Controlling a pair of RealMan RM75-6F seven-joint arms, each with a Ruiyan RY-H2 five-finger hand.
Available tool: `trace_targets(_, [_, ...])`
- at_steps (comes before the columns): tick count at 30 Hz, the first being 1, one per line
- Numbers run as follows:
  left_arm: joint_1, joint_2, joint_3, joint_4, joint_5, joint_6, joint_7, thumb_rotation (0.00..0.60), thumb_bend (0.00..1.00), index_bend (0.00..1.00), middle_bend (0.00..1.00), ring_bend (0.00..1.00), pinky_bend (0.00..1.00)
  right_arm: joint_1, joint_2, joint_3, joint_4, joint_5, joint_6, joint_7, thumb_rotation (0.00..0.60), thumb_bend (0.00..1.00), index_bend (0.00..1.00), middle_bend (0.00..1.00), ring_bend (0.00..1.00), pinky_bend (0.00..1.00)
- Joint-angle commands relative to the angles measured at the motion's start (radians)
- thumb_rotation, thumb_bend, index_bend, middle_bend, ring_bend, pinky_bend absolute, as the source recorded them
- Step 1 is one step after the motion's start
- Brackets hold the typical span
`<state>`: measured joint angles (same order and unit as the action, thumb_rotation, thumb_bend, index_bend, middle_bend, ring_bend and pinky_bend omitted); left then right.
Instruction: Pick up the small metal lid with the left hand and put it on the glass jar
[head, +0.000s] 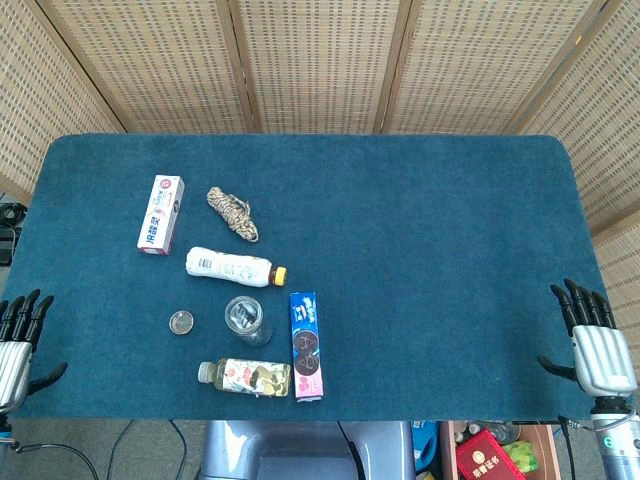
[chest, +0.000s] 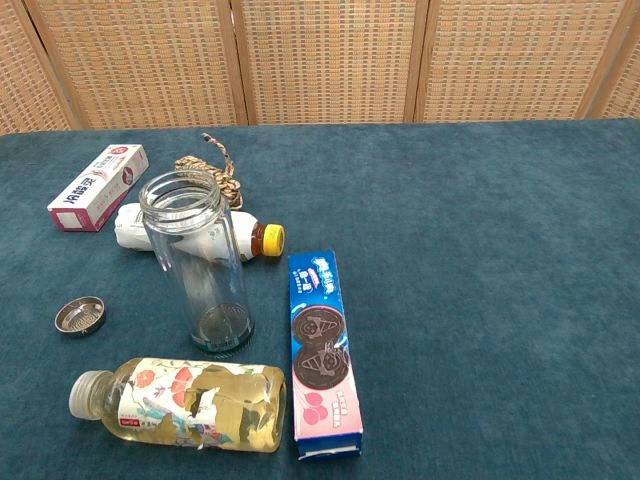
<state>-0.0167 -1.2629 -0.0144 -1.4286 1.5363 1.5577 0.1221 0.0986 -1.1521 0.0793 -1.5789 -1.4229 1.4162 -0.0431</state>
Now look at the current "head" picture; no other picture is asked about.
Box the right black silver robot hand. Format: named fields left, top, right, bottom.
left=537, top=278, right=640, bottom=399

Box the black device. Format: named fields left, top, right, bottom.
left=0, top=202, right=27, bottom=266

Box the white pink toothpaste box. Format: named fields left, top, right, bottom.
left=136, top=174, right=186, bottom=257

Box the cardboard box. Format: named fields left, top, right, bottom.
left=438, top=420, right=562, bottom=480

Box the green packet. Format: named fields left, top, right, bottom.
left=502, top=439, right=540, bottom=474

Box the tea bottle with floral label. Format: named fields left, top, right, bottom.
left=197, top=357, right=292, bottom=399

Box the white bottle with yellow cap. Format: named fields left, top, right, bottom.
left=185, top=246, right=289, bottom=290

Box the woven bamboo folding screen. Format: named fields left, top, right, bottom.
left=0, top=0, right=640, bottom=361

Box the braided beige rope bundle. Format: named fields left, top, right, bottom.
left=206, top=186, right=260, bottom=244

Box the red booklet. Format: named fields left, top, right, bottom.
left=455, top=430, right=516, bottom=480

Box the blue pink cookie box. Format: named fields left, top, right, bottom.
left=289, top=290, right=326, bottom=404

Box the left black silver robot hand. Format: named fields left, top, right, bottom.
left=0, top=288, right=69, bottom=414

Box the grey blue robot torso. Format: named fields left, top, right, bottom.
left=199, top=420, right=416, bottom=480

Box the clear glass jar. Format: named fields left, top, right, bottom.
left=223, top=295, right=275, bottom=347

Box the blue packet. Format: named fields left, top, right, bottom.
left=412, top=420, right=440, bottom=472

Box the black cable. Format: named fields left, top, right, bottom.
left=336, top=420, right=370, bottom=480
left=0, top=439, right=101, bottom=480
left=106, top=419, right=137, bottom=480
left=556, top=414, right=597, bottom=480

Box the blue carpet table cover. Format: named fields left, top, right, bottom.
left=0, top=133, right=609, bottom=422

